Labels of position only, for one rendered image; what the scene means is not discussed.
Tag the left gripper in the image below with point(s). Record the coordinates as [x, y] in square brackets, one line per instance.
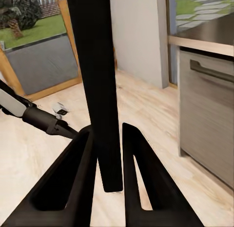
[53, 126]

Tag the dishwasher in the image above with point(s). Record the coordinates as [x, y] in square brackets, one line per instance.
[206, 82]

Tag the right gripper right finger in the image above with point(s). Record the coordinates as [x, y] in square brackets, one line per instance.
[170, 207]

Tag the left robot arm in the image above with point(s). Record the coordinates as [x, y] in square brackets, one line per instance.
[20, 107]

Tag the fixed window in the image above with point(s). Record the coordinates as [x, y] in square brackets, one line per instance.
[184, 14]

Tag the door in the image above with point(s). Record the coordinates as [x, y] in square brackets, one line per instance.
[38, 55]

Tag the poster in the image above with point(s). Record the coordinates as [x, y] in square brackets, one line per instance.
[92, 28]

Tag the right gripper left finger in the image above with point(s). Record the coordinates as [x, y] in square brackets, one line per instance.
[63, 196]

